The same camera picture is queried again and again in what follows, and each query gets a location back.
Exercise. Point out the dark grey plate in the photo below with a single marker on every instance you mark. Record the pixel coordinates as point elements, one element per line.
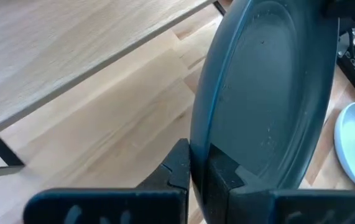
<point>258,93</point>

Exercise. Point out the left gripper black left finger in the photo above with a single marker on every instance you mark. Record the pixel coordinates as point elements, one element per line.
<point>118,205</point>

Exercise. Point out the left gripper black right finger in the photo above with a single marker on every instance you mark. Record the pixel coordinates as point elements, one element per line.
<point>289,208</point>

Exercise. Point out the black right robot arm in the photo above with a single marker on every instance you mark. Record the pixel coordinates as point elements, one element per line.
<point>351,7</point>

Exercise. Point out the wooden shelf with black legs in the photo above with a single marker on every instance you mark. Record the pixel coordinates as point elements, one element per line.
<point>40,46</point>

